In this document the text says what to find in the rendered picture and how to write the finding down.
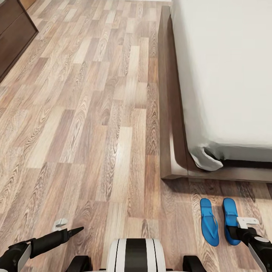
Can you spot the bench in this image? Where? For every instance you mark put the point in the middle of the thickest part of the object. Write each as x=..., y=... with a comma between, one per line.
x=17, y=31

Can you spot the bed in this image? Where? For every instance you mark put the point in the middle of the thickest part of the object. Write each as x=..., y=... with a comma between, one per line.
x=215, y=90

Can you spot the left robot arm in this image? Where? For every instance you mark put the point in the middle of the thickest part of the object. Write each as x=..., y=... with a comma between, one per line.
x=18, y=254

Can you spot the robot trunk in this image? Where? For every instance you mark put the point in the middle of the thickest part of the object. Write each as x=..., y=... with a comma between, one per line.
x=136, y=255

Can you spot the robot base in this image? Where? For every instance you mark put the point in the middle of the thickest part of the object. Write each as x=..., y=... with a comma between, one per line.
x=80, y=263

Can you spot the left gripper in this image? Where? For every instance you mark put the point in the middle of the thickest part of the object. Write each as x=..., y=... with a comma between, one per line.
x=57, y=238

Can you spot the sandal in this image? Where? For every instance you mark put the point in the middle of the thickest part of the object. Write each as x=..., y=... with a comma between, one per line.
x=208, y=226
x=230, y=220

